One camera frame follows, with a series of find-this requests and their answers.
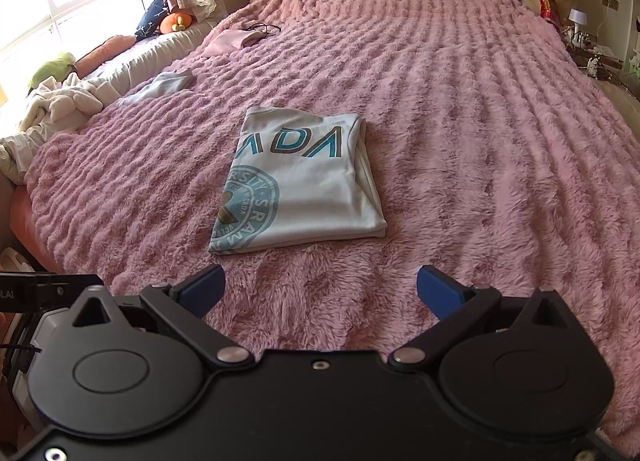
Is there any white daybed cushion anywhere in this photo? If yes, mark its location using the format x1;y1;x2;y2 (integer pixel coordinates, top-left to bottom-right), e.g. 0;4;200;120
82;20;217;94

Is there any white table lamp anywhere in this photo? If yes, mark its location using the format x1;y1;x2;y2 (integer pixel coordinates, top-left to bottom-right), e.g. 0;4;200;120
567;10;589;41

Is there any cream crumpled blanket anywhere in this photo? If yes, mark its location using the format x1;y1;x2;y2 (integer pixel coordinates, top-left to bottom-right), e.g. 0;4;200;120
0;74;117;184

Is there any navy patterned pillow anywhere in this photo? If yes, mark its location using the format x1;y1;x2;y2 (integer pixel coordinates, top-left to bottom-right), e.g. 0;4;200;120
134;0;169;38

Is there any orange bolster pillow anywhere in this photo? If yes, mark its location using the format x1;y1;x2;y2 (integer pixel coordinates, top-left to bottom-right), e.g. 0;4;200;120
75;34;137;78

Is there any black cable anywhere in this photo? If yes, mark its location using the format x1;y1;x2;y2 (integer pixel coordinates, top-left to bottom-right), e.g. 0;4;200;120
245;21;282;37

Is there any orange plush toy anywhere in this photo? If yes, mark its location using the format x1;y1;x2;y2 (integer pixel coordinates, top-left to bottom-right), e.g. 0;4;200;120
160;12;194;35

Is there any pink fluffy blanket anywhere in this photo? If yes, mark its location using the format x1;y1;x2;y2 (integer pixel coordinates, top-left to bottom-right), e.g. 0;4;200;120
20;0;640;457

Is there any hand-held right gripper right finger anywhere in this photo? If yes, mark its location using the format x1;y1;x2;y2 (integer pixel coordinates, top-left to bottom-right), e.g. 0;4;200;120
386;264;576;372

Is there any white printed sweatshirt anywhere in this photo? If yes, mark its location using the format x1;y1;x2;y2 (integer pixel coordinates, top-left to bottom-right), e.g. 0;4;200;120
207;106;389;256

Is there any pink cloth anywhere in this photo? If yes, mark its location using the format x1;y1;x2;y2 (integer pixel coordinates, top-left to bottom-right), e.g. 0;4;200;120
201;30;264;58

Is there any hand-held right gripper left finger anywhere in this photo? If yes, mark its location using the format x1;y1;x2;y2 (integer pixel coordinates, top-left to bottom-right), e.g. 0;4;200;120
64;263;253;371

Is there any light blue folded garment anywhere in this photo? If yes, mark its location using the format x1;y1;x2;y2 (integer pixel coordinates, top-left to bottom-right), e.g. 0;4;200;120
117;68;195;107

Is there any green plush toy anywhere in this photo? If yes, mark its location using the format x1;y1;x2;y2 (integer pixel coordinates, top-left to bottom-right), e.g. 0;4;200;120
29;52;77;89

